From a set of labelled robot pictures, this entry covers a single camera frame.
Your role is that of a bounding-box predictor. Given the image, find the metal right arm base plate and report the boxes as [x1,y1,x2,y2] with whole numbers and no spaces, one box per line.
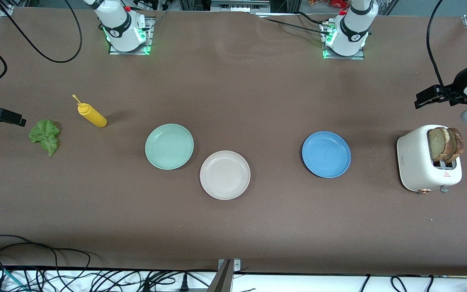
[108,17,154,56]

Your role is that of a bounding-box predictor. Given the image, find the green lettuce leaf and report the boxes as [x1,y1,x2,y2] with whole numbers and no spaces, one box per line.
[28,119,61,157]

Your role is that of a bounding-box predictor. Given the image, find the yellow mustard squeeze bottle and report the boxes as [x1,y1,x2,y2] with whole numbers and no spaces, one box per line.
[72,94,107,128]

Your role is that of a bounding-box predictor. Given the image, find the grey power strip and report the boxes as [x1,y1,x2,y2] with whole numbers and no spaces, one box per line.
[210,0,270,13]

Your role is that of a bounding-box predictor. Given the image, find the red orange package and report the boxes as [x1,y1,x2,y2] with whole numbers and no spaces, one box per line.
[308,0,349,9]

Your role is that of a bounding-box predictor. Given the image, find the mint green plate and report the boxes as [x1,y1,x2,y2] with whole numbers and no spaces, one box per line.
[145,123,194,170]

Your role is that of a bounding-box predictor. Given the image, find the tangled black cables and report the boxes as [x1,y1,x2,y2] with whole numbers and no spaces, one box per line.
[35,270,218,292]

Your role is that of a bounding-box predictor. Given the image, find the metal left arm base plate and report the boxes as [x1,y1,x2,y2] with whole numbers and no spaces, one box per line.
[321,20,366,60]

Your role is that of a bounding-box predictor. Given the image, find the dark crust bread slice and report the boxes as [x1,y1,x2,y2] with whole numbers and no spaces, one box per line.
[444,128,464,163]

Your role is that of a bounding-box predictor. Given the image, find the light brown bread slice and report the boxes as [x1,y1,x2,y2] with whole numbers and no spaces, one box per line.
[427,127,455,163]

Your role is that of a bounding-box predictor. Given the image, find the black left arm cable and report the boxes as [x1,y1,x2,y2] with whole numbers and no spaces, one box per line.
[427,0,467,105]

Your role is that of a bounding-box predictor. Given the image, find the black table power cable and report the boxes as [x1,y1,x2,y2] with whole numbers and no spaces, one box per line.
[254,15,327,35]
[296,11,331,25]

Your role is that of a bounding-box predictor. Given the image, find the white toaster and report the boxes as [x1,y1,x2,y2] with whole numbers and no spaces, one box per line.
[396,125,462,194]

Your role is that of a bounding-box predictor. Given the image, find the metal table bracket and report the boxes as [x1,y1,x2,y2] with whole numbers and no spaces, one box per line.
[207,258,242,292]

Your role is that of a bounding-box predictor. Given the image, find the beige plate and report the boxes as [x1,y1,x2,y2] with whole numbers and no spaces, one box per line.
[199,150,251,200]

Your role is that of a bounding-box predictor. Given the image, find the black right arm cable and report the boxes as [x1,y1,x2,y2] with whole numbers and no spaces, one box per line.
[0,0,83,63]

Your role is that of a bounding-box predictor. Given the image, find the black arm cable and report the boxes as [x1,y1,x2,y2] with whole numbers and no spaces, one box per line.
[0,0,83,63]
[427,0,467,105]

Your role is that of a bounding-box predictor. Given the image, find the blue plate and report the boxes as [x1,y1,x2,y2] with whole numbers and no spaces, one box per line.
[302,131,351,178]

